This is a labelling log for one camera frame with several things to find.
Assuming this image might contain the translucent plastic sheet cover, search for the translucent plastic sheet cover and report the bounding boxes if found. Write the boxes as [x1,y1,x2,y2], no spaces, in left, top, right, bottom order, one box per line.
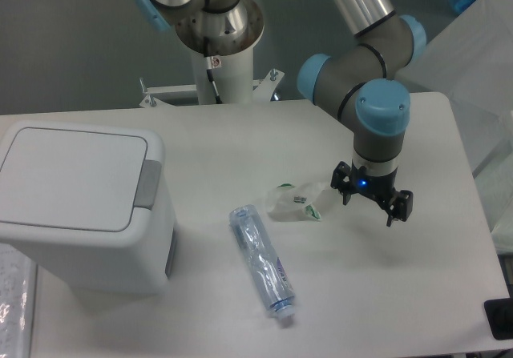
[398,0,512,255]

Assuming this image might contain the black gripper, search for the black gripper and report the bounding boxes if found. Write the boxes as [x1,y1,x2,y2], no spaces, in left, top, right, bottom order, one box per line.
[330,161,413,227]

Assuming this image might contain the white plastic trash can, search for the white plastic trash can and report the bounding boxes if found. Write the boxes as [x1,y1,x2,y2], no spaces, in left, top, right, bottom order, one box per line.
[1,120,176,294]

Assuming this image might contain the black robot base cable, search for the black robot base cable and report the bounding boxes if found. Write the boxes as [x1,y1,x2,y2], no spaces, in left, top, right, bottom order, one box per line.
[203,37,224,105]

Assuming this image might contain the crumpled clear plastic wrapper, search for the crumpled clear plastic wrapper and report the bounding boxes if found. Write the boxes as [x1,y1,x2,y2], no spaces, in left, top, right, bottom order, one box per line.
[265,181,337,222]

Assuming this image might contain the grey lid push button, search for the grey lid push button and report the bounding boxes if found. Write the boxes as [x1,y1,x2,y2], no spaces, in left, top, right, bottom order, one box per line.
[134,159,162,210]

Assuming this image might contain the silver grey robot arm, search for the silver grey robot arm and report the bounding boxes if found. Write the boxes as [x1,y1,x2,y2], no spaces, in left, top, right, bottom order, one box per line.
[134,0,426,222]

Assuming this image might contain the white trash can lid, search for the white trash can lid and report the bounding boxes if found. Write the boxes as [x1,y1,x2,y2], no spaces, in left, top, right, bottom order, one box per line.
[1,127,147,232]

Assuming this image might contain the clear plastic sheet document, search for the clear plastic sheet document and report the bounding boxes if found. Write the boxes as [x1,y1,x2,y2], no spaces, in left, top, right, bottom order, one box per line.
[1,243,38,357]

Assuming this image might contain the black device at edge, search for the black device at edge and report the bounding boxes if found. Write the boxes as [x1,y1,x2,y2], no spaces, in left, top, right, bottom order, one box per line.
[484,298,512,340]

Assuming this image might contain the crushed clear plastic bottle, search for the crushed clear plastic bottle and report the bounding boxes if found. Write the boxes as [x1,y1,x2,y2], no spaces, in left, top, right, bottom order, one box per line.
[228,205,295,328]

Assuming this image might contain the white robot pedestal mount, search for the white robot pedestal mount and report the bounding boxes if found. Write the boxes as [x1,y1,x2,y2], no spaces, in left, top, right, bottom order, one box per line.
[139,47,285,107]

